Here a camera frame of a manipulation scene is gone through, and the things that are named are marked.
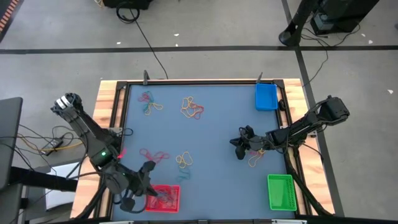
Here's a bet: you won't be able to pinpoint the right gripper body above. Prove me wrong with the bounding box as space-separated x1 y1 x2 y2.
235 125 272 161

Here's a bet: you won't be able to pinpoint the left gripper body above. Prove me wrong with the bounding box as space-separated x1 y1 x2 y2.
119 159 157 213

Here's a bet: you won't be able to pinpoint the yellow rubber bands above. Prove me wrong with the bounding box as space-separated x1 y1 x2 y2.
144 101 164 117
175 151 194 169
248 149 266 168
180 96 203 120

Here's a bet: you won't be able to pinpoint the red plastic basket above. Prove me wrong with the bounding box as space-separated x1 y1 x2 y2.
145 184 182 213

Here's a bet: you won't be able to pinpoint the blue plastic basket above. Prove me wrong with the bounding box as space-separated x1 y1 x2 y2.
255 83 279 112

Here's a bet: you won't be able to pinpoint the blue-grey table mat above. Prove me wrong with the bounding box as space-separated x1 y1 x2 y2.
111 83 296 220

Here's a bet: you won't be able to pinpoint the green plastic basket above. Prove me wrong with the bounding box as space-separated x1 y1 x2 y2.
267 174 298 212

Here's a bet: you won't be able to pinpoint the white board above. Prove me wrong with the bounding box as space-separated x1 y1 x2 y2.
44 161 82 212

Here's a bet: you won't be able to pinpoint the black power adapter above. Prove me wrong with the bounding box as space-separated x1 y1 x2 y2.
41 139 65 153

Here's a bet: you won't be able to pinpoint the black bar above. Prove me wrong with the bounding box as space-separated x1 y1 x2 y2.
8 166 78 192

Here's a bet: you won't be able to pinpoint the black floor stand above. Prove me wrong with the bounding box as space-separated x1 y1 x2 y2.
278 0 323 47

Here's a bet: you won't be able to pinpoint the dark grey panel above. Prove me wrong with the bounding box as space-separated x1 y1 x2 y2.
0 96 24 190

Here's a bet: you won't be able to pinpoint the black equipment box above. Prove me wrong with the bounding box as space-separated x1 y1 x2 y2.
310 0 381 36

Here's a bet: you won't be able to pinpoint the black equipment base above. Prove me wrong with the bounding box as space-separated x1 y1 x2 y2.
102 0 154 10

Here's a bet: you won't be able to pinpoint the black orange-striped ramp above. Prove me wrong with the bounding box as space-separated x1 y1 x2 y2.
0 0 25 44

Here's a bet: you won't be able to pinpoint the black diagonal frame strut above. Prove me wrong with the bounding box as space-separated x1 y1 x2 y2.
284 146 333 217
73 183 109 220

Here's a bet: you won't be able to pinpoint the black aluminium table frame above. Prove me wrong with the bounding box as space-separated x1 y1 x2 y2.
93 79 336 224

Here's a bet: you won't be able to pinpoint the yellow cable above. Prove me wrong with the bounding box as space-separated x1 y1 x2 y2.
17 133 86 155

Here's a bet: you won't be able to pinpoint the thin black floor cable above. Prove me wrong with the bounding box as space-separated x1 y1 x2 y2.
300 23 362 85

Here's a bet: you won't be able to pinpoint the long black floor cable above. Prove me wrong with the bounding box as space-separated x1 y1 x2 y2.
126 7 169 80

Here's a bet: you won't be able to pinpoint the coiled black cable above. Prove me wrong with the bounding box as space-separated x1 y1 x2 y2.
115 1 141 24

